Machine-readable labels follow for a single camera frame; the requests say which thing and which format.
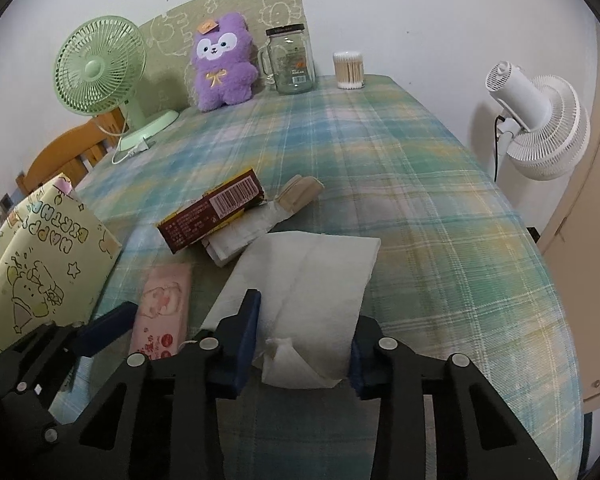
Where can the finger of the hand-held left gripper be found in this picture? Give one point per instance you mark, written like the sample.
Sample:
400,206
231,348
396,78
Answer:
105,325

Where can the white tissue paper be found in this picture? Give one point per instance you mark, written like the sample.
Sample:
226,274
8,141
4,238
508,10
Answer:
305,285

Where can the glass jar mug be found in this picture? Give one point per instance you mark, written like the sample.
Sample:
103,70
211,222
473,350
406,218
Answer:
292,65

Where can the green desk fan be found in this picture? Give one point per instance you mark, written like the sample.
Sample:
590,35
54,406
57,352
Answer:
95,67

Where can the white standing fan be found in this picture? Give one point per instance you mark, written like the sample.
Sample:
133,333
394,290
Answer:
550,130

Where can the yellow cartoon gift bag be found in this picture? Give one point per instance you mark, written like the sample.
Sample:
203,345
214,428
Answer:
45,260

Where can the beige folded sock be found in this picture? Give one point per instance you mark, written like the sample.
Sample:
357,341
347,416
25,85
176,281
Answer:
300,191

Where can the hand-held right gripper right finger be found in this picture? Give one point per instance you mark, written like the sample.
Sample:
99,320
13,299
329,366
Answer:
360,360

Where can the dark wall switch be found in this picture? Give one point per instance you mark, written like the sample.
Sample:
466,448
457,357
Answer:
3,205

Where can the cotton swab container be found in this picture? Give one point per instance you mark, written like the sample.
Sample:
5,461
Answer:
349,72

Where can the purple plush toy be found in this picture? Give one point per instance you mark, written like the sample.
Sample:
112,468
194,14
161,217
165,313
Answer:
225,75

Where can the brown snack box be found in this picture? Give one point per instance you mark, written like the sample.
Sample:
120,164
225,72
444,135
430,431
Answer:
205,215

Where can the pink tissue packet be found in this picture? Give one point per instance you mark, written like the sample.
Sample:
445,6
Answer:
162,305

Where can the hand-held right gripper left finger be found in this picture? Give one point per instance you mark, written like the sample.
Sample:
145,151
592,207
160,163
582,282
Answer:
247,340

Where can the green printed backdrop board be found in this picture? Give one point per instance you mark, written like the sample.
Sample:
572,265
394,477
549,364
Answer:
280,5

